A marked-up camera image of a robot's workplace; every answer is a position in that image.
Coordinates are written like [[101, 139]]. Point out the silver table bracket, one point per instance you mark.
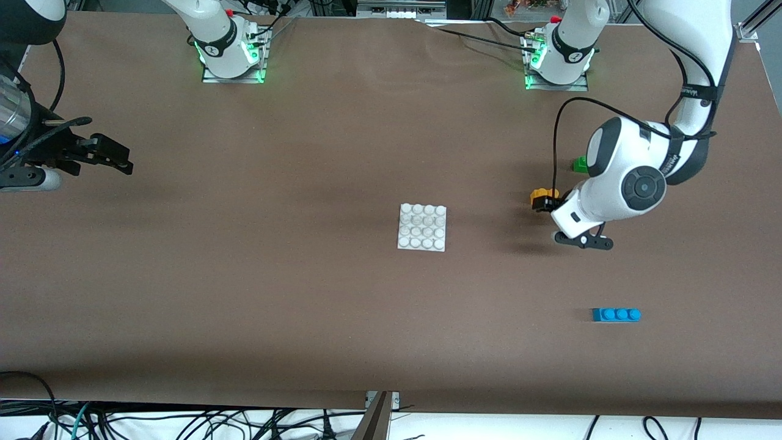
[[394, 398]]

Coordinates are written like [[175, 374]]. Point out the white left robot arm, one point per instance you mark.
[[611, 183]]

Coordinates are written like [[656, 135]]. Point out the blue three-stud block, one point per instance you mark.
[[616, 315]]

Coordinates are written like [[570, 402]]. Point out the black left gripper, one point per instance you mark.
[[542, 203]]

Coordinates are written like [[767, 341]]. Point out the yellow two-stud block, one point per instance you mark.
[[539, 194]]

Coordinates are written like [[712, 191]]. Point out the green two-stud block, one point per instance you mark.
[[579, 165]]

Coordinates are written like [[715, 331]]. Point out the dark table support post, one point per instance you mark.
[[374, 421]]

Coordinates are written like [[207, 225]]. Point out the aluminium frame profile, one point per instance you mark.
[[748, 27]]

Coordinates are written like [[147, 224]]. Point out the white studded base plate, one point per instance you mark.
[[421, 227]]

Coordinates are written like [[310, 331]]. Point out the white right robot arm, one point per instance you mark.
[[214, 36]]

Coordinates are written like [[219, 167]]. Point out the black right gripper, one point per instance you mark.
[[54, 148]]

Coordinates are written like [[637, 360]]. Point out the white power strip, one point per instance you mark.
[[400, 9]]

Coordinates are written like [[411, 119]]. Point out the colourful toy pile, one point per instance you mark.
[[525, 6]]

